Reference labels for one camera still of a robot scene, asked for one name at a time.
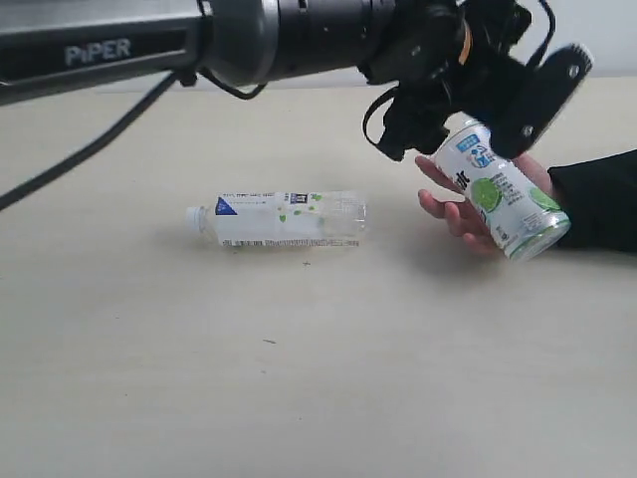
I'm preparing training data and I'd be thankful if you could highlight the person's open bare hand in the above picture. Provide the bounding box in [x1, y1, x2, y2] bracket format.
[415, 153, 560, 254]

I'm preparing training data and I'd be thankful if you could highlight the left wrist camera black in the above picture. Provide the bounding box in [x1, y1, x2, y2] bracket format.
[490, 43, 593, 159]

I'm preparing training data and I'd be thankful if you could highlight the lime label clear bottle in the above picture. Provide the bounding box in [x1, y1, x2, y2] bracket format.
[433, 119, 571, 261]

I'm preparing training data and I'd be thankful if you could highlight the clear bottle blue white label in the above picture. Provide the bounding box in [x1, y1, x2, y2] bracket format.
[185, 190, 367, 248]

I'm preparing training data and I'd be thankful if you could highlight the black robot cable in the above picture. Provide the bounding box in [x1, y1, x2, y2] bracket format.
[0, 0, 557, 213]

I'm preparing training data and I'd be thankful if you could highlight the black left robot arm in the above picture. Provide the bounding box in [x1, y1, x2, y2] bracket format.
[1, 1, 531, 159]

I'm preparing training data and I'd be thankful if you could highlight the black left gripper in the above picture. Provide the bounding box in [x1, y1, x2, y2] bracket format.
[377, 1, 531, 154]

